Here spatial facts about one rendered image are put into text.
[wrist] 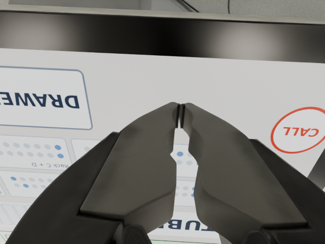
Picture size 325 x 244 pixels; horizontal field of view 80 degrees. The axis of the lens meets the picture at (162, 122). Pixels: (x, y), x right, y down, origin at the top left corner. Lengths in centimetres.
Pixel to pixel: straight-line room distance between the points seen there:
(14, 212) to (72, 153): 12
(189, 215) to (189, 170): 6
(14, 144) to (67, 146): 4
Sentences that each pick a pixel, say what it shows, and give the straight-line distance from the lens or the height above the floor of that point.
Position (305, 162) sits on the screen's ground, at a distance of 20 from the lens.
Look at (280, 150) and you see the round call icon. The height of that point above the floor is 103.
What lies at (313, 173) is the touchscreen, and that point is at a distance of 21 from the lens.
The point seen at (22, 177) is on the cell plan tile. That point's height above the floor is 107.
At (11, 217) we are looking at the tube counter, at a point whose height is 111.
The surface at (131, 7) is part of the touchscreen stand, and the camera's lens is 27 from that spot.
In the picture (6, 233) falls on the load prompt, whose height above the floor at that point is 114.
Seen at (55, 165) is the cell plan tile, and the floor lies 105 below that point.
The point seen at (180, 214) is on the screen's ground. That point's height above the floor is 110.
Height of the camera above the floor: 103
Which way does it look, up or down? 8 degrees down
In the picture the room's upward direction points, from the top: 177 degrees counter-clockwise
